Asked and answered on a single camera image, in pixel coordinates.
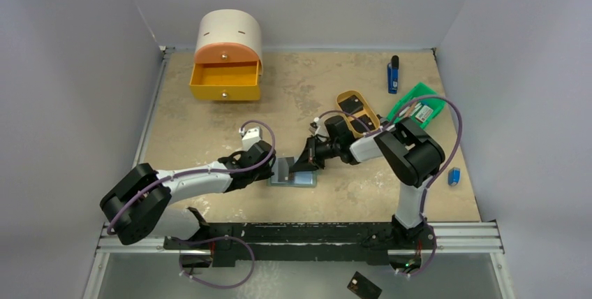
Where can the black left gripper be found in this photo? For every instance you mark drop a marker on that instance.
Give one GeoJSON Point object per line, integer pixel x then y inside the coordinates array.
{"type": "Point", "coordinates": [265, 174]}

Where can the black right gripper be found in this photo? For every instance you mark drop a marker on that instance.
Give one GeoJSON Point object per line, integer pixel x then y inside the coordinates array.
{"type": "Point", "coordinates": [313, 154]}

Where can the green card holder wallet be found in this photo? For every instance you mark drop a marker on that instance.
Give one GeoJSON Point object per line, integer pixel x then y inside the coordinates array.
{"type": "Point", "coordinates": [302, 179]}

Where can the black card dropped off table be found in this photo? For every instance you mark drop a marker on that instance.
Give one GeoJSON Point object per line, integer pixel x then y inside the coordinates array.
{"type": "Point", "coordinates": [363, 288]}

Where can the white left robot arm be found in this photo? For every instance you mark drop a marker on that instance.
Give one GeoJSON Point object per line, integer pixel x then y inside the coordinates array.
{"type": "Point", "coordinates": [135, 205]}

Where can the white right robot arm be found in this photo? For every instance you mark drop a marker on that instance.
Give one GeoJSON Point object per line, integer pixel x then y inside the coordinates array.
{"type": "Point", "coordinates": [411, 153]}

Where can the black VIP card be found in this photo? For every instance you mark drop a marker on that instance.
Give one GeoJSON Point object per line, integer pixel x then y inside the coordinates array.
{"type": "Point", "coordinates": [362, 125]}

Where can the stack of black cards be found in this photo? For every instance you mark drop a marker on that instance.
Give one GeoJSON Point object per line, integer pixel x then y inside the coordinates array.
{"type": "Point", "coordinates": [352, 105]}

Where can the tan oval tray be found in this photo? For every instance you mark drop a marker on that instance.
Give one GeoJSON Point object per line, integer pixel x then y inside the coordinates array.
{"type": "Point", "coordinates": [359, 115]}

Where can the yellow open drawer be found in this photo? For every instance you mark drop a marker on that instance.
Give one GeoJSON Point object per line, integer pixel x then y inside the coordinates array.
{"type": "Point", "coordinates": [226, 81]}

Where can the white and orange drawer cabinet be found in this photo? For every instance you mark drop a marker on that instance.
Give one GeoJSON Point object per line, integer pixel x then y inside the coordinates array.
{"type": "Point", "coordinates": [228, 36]}

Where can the small box in bin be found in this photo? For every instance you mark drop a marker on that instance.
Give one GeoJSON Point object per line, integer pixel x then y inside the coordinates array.
{"type": "Point", "coordinates": [423, 113]}

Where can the green plastic bin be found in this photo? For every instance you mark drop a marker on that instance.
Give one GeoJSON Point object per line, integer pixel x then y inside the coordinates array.
{"type": "Point", "coordinates": [420, 89]}

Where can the blue lighter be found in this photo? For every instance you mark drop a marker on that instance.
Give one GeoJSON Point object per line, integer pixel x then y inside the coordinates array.
{"type": "Point", "coordinates": [393, 75]}

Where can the small blue object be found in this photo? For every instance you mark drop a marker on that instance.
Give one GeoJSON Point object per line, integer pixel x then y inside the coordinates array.
{"type": "Point", "coordinates": [454, 176]}

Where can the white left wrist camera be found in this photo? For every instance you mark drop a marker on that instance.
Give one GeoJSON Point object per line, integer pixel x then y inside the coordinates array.
{"type": "Point", "coordinates": [251, 136]}

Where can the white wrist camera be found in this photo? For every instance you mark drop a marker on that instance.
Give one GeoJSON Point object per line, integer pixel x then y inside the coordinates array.
{"type": "Point", "coordinates": [317, 127]}
{"type": "Point", "coordinates": [251, 136]}

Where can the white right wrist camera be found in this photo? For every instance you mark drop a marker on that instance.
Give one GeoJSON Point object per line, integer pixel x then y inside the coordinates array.
{"type": "Point", "coordinates": [317, 127]}

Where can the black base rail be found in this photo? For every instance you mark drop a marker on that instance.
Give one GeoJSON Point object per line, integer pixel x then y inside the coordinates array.
{"type": "Point", "coordinates": [375, 243]}

